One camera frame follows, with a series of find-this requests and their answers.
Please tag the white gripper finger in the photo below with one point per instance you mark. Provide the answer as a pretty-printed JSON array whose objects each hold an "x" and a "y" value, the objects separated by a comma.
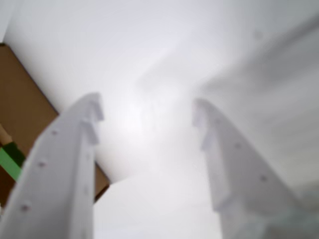
[
  {"x": 57, "y": 174},
  {"x": 239, "y": 186}
]

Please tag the green cube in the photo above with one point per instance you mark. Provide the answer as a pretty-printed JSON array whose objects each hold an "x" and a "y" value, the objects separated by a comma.
[{"x": 10, "y": 161}]

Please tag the brown cardboard box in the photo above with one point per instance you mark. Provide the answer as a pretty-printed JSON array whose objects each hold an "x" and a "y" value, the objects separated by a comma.
[{"x": 20, "y": 99}]

